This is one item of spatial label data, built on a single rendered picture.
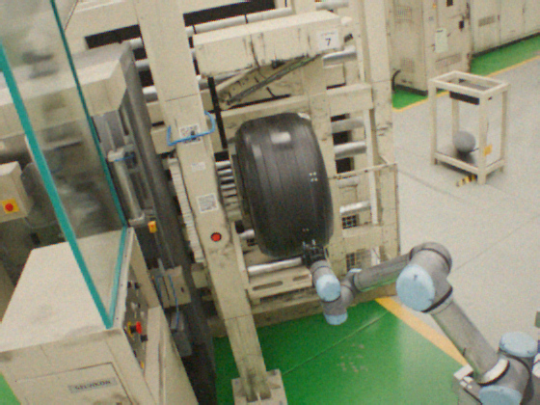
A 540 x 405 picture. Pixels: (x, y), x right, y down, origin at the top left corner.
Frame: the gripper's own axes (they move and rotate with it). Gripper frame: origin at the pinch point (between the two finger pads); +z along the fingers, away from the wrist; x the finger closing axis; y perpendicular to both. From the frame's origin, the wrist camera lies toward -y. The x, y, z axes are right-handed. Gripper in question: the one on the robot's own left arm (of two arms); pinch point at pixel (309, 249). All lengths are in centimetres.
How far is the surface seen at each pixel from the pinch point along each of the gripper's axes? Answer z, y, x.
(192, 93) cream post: 9, 66, 30
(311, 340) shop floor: 66, -95, -2
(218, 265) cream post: 18.6, -7.8, 36.2
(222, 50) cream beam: 34, 76, 16
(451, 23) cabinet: 419, 31, -278
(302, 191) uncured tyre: -4.3, 25.6, -0.7
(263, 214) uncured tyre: -3.9, 20.0, 14.4
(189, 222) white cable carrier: 16.8, 14.9, 43.0
